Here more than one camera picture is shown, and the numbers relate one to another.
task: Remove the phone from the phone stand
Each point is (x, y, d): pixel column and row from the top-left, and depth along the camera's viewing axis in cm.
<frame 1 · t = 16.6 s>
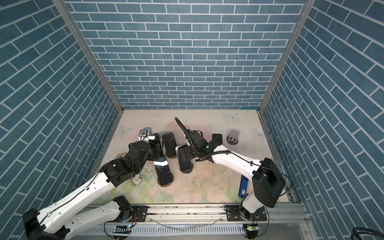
left hand: (151, 144, 76), fingers open
right hand: (185, 149, 83), fingers open
phone on right stand: (217, 137, 104), point 2 cm above the table
front black phone: (164, 174, 82), point 7 cm above the table
purple case phone: (170, 145, 93), point 8 cm above the table
grey glasses case: (149, 129, 109), point 2 cm above the table
grey right phone stand: (233, 138, 100), point 5 cm above the table
front round phone stand: (166, 184, 82), point 3 cm above the table

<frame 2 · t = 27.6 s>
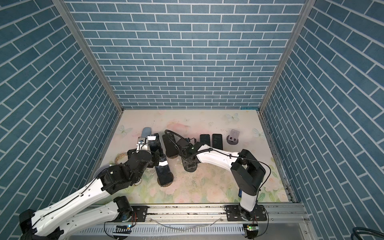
left hand: (151, 151, 74), fingers open
right hand: (186, 159, 87), fingers open
the named things where they were.

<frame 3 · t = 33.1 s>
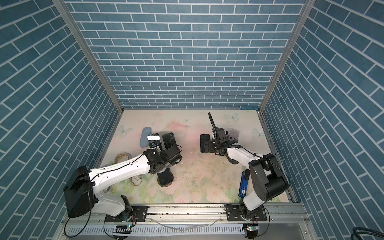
left hand: (166, 163, 82), fingers open
right hand: (209, 144, 94), fingers open
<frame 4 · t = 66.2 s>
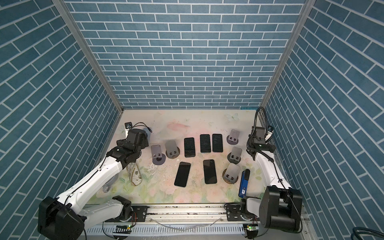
left hand: (135, 138, 81), fingers open
right hand: (261, 140, 84), fingers open
front round phone stand: (230, 174, 84), point 5 cm above the table
back left black phone: (182, 174, 89), on the table
purple case phone stand: (172, 151, 93), point 5 cm above the table
back left phone stand: (158, 158, 90), point 5 cm above the table
